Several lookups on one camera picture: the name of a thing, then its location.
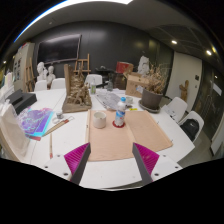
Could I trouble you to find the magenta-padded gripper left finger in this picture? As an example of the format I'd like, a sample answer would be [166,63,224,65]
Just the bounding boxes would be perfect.
[42,142,92,186]

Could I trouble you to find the flat round red coaster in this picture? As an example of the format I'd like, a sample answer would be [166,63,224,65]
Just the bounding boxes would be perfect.
[112,119,126,129]

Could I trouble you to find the white drink bottle blue cap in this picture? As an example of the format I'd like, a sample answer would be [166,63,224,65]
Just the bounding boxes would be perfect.
[114,96,128,128]

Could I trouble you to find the black backpack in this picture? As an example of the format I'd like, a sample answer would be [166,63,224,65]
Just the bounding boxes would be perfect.
[179,118,200,141]

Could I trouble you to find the wooden figure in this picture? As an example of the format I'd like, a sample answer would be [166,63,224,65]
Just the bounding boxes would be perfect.
[178,79,190,103]

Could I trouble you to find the grey round plant saucer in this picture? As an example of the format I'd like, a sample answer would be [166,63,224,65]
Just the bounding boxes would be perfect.
[138,99,162,114]

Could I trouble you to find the white plaster bust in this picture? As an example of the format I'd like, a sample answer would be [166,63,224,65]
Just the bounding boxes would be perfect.
[36,61,48,82]
[46,65,57,86]

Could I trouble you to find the golden sculpture on wooden board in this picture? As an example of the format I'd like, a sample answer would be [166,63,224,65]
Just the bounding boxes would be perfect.
[61,63,93,114]

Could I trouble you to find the beige cloth table mat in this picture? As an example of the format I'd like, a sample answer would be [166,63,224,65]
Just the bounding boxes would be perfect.
[85,109,174,163]

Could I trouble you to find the black flat boxes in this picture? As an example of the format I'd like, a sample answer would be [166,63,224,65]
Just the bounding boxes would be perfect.
[5,89,38,114]

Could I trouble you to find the white plaster figure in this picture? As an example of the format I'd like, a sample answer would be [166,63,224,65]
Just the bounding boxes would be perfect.
[137,55,151,76]

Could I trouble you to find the white ceramic cup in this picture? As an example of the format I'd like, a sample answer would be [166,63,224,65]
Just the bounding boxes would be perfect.
[92,110,107,130]

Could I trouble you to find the red box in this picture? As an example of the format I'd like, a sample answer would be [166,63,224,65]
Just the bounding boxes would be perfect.
[115,61,134,75]

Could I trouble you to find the long ceiling light strip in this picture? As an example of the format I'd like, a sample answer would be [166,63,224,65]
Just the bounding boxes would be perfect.
[13,0,134,43]

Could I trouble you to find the wooden paint brushes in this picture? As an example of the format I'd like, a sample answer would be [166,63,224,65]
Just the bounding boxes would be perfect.
[43,115,75,137]

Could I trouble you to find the black round side table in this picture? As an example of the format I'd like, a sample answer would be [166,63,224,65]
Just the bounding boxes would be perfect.
[94,66,116,79]

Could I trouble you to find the white chair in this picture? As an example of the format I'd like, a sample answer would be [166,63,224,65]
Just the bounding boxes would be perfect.
[179,110,205,143]
[49,78,67,90]
[34,79,48,92]
[162,96,189,124]
[84,73,103,87]

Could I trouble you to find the dark wall screen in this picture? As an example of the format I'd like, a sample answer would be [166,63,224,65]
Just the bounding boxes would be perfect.
[35,33,83,65]

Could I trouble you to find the thin wooden stick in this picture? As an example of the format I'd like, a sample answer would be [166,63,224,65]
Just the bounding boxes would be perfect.
[49,133,54,159]

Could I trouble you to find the cardboard box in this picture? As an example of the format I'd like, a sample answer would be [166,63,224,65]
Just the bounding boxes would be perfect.
[125,72,150,98]

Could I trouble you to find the small green-labelled spray bottle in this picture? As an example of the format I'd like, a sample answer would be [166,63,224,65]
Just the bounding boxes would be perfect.
[90,79,97,95]

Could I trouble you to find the wooden easel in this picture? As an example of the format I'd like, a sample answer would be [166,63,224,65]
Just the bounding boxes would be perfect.
[73,53,92,76]
[24,57,36,92]

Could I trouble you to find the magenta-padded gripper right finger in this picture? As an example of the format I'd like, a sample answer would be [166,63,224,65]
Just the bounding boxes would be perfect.
[131,142,184,186]

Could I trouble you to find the dry plant in grey pot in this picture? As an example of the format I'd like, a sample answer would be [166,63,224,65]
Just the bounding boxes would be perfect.
[140,63,166,110]

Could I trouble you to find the grey printed newspaper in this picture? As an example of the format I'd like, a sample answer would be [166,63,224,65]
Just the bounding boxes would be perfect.
[95,90,122,111]

